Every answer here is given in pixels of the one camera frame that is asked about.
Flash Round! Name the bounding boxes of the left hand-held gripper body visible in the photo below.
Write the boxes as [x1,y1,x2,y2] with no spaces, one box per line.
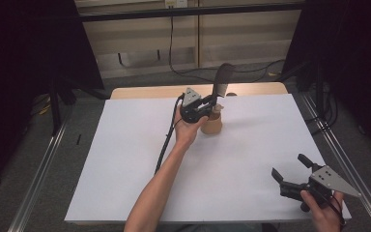
[179,86,214,125]

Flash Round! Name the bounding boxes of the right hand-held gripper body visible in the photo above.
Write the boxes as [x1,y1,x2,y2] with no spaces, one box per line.
[279,164,362,213]

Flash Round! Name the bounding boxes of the brown cup with figure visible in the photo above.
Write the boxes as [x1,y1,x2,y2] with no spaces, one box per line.
[200,102,224,135]

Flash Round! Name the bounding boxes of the person's left hand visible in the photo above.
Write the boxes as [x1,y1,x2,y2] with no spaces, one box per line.
[173,107,210,151]

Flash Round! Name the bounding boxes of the person's right hand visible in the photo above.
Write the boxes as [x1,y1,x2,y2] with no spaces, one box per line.
[300,189,346,232]

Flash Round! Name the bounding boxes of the white board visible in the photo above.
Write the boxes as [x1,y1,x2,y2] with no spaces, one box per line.
[64,93,353,224]

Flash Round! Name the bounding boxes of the wooden table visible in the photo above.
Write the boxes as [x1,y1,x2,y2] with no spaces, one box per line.
[110,81,289,101]

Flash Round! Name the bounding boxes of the black horizontal bar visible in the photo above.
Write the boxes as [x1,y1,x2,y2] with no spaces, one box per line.
[76,2,305,23]

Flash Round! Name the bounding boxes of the black curtain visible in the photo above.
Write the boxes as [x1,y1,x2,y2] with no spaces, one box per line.
[281,0,371,160]
[0,0,106,192]

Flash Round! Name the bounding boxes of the black metal stand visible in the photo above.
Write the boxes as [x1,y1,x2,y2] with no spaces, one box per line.
[48,76,78,136]

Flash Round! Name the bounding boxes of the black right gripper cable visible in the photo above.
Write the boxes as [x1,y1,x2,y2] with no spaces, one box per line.
[318,192,347,228]

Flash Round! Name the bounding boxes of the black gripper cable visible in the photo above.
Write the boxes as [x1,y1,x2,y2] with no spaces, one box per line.
[318,192,347,228]
[154,93,186,175]

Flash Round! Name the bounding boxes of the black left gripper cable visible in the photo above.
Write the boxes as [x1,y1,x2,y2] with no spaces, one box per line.
[154,93,186,175]

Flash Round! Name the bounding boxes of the aluminium rail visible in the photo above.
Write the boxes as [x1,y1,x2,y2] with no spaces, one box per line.
[7,119,70,232]
[300,92,371,232]

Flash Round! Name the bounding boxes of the black cable bundle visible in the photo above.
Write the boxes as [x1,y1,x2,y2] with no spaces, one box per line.
[304,81,340,136]

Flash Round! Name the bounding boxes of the long black floor cable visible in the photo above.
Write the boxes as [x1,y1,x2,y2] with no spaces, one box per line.
[167,14,286,83]

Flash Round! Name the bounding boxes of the white wall outlet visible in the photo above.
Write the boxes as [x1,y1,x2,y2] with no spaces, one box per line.
[164,0,188,10]

